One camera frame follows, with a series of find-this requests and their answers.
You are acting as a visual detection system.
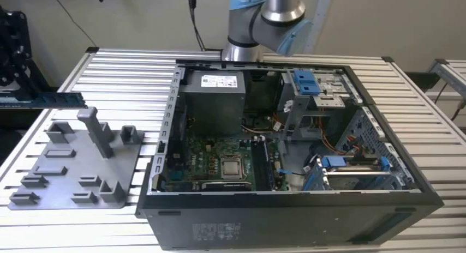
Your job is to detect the blue RAM stick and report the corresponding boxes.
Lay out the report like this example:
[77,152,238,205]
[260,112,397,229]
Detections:
[0,92,86,110]

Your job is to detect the grey power supply unit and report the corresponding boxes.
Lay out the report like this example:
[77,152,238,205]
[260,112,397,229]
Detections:
[180,70,245,136]

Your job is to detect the silver CPU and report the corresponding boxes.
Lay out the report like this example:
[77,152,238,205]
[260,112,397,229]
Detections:
[221,159,244,180]

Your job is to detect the power supply wire bundle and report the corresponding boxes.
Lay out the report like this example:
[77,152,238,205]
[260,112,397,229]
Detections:
[241,113,283,134]

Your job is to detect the grey plastic parts rack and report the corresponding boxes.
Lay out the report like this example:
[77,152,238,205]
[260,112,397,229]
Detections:
[6,107,146,212]

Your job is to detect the grey metal drive cage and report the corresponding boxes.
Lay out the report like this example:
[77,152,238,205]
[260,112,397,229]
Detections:
[277,69,359,141]

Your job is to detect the black graphics card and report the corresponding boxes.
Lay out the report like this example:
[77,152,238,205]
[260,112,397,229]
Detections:
[198,180,253,192]

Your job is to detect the black box beyond table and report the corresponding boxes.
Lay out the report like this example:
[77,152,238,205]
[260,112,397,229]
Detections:
[405,71,439,93]

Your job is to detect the blue plastic drive bay latch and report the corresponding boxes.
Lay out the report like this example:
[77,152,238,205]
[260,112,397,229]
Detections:
[292,69,320,95]

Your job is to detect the orange data wire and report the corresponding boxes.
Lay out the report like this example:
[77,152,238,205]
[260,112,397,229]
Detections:
[316,113,351,156]

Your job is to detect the green motherboard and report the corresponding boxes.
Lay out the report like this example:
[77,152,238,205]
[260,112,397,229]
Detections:
[158,135,292,192]

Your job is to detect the black slanted frame bar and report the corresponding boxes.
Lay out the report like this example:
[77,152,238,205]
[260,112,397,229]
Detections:
[27,53,54,93]

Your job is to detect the black chair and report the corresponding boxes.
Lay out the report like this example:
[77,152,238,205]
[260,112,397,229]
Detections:
[0,105,48,131]

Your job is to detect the aluminium slat side table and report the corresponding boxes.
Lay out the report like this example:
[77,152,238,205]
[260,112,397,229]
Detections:
[424,58,466,101]

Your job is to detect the hard disk in blue carrier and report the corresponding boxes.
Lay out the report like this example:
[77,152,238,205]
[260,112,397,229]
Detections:
[316,154,392,191]

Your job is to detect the black open PC case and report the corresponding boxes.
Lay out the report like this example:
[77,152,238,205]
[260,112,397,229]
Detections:
[134,58,444,251]

